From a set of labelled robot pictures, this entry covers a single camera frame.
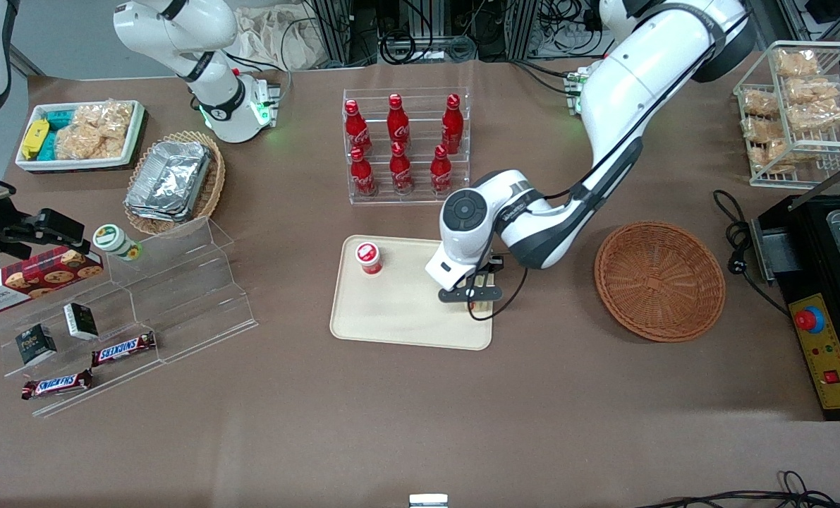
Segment beige plastic tray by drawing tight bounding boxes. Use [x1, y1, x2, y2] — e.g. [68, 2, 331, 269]
[329, 235, 496, 351]

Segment round brown wicker basket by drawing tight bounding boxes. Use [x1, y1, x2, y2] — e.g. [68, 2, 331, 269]
[594, 221, 726, 344]

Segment oval light wicker basket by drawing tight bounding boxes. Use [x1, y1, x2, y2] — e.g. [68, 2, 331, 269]
[123, 131, 226, 236]

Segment red cookie box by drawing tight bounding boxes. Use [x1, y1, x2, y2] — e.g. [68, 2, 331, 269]
[0, 246, 104, 315]

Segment green lidded white cup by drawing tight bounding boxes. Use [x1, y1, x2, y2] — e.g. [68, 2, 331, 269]
[92, 224, 143, 262]

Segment white rectangular snack bin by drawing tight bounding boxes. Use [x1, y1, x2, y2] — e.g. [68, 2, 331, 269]
[15, 99, 145, 174]

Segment yellow snack pack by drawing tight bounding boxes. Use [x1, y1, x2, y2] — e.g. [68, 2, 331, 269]
[22, 119, 51, 160]

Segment red lidded small cup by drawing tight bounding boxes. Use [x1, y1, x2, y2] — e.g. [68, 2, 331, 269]
[355, 242, 383, 277]

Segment clear bag of rice crackers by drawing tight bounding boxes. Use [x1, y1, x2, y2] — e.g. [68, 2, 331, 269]
[74, 101, 135, 138]
[54, 123, 126, 161]

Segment red cola bottle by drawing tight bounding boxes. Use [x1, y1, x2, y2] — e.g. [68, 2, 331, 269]
[389, 142, 414, 194]
[430, 145, 454, 195]
[350, 147, 377, 197]
[441, 94, 465, 155]
[344, 99, 372, 155]
[386, 94, 411, 150]

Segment small black white box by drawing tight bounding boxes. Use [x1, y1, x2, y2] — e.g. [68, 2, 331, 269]
[63, 302, 99, 341]

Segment clear acrylic bottle rack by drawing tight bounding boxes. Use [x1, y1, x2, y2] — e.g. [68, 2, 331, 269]
[342, 87, 471, 205]

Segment stack of foil containers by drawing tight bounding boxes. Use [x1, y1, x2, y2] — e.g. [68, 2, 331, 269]
[125, 140, 213, 223]

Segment brown snickers bar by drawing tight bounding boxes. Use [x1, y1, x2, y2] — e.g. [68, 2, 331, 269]
[21, 368, 95, 401]
[91, 331, 158, 368]

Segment clear acrylic stepped shelf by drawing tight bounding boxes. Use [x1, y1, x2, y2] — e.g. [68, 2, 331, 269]
[0, 215, 260, 418]

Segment beige cloth bag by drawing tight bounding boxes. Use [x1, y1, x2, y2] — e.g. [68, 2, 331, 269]
[233, 7, 336, 71]

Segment bagged pastry snack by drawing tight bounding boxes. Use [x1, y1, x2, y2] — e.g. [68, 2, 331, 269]
[742, 116, 780, 144]
[742, 90, 780, 119]
[774, 48, 820, 78]
[786, 99, 840, 133]
[750, 140, 796, 174]
[785, 76, 840, 105]

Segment black appliance housing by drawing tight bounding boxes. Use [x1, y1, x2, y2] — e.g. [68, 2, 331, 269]
[750, 152, 840, 423]

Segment yellow control panel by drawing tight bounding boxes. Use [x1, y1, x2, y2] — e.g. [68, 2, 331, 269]
[786, 293, 840, 411]

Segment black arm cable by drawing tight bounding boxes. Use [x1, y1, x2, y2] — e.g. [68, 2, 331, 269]
[468, 14, 727, 322]

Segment coiled black cables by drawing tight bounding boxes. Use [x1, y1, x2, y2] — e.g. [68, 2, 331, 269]
[377, 0, 478, 64]

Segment black power cable with plug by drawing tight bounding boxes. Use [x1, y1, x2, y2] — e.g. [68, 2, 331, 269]
[714, 189, 791, 315]

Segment aluminium frame post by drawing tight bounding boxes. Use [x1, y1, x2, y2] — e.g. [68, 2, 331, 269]
[314, 0, 353, 68]
[508, 0, 540, 61]

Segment white wire rack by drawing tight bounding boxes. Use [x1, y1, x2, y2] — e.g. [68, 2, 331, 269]
[734, 40, 840, 190]

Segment black floor cables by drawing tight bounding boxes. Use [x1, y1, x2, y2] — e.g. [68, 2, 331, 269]
[635, 471, 840, 508]

